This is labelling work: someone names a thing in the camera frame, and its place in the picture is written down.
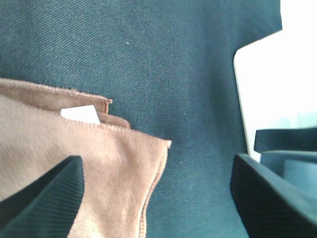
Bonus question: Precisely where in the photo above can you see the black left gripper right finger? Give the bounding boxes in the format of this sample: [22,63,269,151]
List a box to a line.
[230,127,317,238]

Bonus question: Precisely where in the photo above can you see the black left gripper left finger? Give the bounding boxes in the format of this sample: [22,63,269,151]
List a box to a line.
[0,156,85,238]

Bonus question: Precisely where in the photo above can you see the brown microfibre towel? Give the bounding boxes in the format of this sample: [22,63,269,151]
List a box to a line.
[0,78,171,238]

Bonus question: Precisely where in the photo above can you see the white plastic storage box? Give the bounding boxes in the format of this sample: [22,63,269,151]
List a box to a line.
[234,0,317,161]

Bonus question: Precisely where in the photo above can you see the black table cloth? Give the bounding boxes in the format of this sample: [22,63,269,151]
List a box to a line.
[0,0,282,238]

